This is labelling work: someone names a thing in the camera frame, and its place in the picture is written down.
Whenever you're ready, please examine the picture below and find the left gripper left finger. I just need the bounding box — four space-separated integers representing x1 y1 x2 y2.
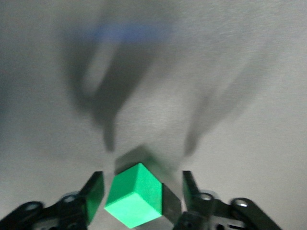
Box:
0 171 106 230

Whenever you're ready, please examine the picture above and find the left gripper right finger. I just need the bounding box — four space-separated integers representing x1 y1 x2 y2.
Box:
172 170 283 230

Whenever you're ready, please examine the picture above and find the green cube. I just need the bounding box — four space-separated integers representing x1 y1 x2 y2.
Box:
104 162 164 229

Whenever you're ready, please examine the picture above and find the blue plastic bin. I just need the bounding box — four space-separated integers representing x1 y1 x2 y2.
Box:
91 23 175 44

